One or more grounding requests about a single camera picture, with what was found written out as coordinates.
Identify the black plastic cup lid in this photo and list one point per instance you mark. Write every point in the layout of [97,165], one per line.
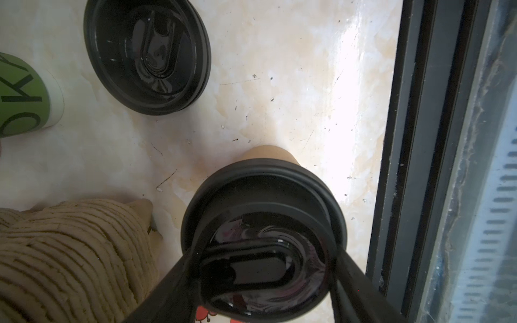
[262,236]

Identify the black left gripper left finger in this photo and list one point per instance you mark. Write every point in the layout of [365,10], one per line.
[177,296]

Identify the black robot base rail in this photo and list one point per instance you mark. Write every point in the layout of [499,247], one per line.
[438,50]

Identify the stack of paper cups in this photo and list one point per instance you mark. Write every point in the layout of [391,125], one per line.
[31,98]

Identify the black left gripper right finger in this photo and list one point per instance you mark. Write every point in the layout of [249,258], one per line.
[354,297]

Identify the white paper cup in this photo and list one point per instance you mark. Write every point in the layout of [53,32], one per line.
[268,152]

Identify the white slotted cable duct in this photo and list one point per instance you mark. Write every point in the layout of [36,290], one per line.
[493,226]

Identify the brown pulp cup carrier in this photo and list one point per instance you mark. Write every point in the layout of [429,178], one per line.
[79,261]

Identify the red and white paper bag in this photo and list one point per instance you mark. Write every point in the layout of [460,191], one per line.
[203,315]

